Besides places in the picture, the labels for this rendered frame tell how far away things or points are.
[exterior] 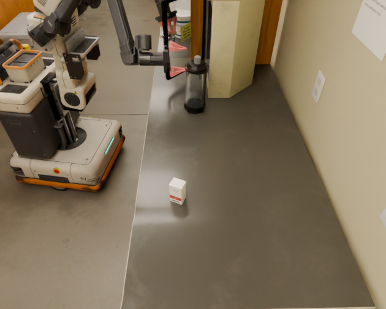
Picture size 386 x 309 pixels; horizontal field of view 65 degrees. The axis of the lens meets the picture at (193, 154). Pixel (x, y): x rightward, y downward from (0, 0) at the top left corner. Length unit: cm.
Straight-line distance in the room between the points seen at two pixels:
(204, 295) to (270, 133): 78
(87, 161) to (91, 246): 58
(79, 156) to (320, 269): 180
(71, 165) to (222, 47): 136
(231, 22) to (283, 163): 64
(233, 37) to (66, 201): 168
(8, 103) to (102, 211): 93
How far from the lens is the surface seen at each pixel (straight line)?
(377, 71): 104
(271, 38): 192
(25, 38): 345
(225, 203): 111
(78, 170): 228
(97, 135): 249
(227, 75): 155
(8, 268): 231
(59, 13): 170
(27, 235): 240
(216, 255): 99
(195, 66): 138
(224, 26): 145
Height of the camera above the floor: 181
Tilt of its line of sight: 43 degrees down
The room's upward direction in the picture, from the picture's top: 1 degrees clockwise
